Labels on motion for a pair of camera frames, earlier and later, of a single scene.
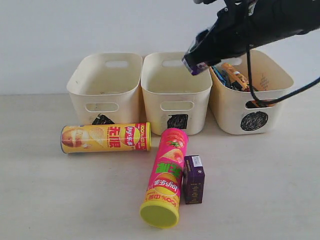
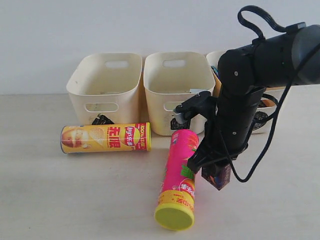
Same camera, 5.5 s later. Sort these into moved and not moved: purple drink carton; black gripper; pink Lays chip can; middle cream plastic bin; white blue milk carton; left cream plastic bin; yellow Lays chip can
Moved: purple drink carton; pink Lays chip can; black gripper; white blue milk carton
Not moved: left cream plastic bin; yellow Lays chip can; middle cream plastic bin
